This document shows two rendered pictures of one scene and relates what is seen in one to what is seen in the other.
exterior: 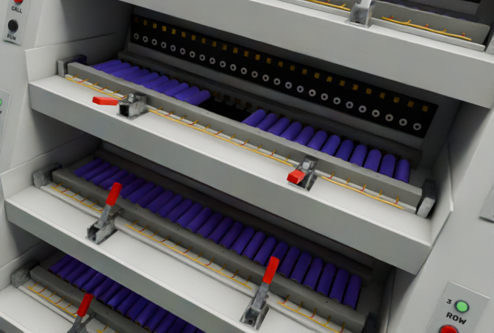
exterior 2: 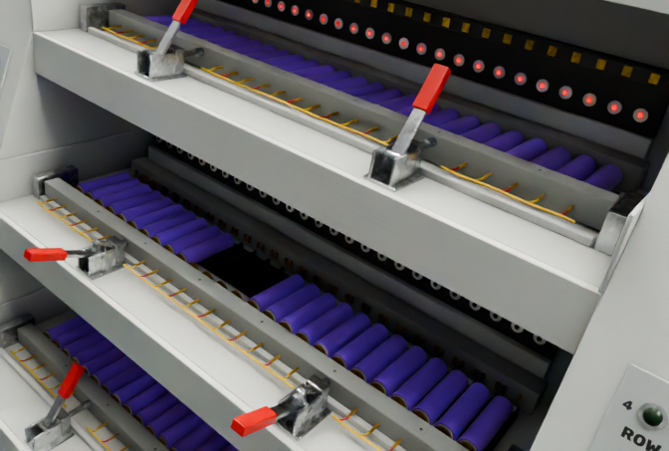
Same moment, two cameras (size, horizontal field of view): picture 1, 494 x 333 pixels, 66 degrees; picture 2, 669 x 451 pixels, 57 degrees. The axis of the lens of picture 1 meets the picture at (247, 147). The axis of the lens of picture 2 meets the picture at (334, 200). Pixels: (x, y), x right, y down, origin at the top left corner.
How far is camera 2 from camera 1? 21 cm
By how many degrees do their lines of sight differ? 14
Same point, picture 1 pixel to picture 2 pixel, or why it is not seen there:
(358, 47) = (378, 220)
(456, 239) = not seen: outside the picture
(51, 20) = (26, 122)
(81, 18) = (76, 115)
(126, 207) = (94, 400)
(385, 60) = (416, 247)
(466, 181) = not seen: outside the picture
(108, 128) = (65, 286)
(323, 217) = not seen: outside the picture
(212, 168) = (177, 373)
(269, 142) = (271, 340)
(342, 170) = (368, 408)
